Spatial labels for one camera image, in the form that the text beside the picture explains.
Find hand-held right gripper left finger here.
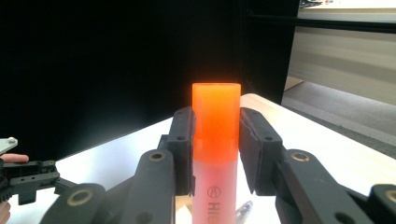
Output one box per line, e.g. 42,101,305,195
158,106,196,198

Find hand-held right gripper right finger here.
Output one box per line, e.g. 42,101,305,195
238,106,285,198

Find orange highlighter pen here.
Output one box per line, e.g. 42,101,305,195
191,82,242,224

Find clear ballpoint pen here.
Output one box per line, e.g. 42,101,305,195
234,200,254,222

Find black curtain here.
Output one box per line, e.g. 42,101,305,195
0,0,246,162

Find black metal frame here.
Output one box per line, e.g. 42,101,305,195
241,0,396,105

